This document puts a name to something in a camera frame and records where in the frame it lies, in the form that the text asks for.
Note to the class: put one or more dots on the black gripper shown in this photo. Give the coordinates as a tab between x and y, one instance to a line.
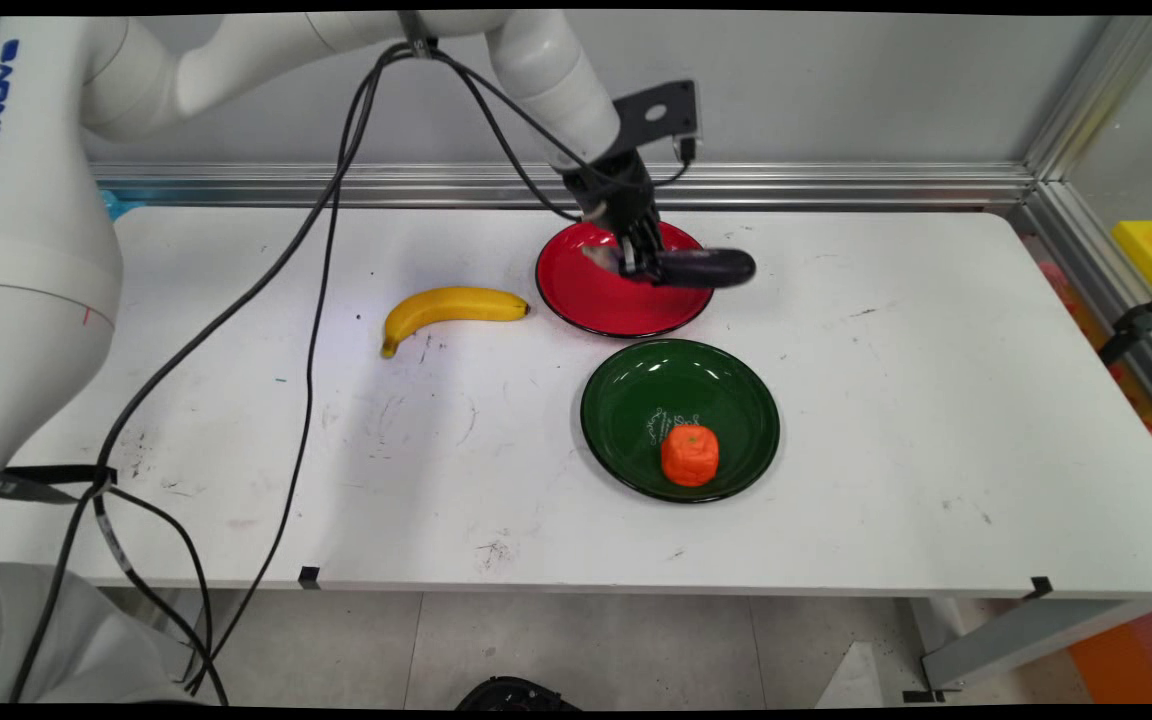
616	190

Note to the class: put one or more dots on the purple eggplant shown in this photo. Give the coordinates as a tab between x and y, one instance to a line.
711	268

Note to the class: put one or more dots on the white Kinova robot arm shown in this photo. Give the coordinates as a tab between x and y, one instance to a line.
36	250

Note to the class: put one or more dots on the red plate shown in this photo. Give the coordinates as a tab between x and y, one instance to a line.
606	300

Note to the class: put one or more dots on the green plate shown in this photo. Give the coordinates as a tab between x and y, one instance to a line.
636	400

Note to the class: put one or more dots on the yellow banana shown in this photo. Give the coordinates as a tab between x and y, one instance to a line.
446	303

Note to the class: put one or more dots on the orange persimmon toy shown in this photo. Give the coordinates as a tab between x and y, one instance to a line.
690	456

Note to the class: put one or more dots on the black round object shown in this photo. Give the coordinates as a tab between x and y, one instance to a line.
516	695

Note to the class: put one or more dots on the blue plastic bag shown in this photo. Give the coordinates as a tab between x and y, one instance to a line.
119	205

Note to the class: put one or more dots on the grey table leg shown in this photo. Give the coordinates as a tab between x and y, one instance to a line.
1026	640

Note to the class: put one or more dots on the orange box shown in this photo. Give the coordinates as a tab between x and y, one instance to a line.
1131	660

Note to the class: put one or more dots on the black wrist camera mount plate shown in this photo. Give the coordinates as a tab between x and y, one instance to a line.
656	115

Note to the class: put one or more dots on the horizontal aluminium frame rail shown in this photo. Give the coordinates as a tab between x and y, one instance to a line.
786	185

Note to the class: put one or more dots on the aluminium side frame rail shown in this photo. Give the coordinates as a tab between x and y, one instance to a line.
1106	290

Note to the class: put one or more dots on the aluminium frame post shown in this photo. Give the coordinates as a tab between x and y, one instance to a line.
1096	100

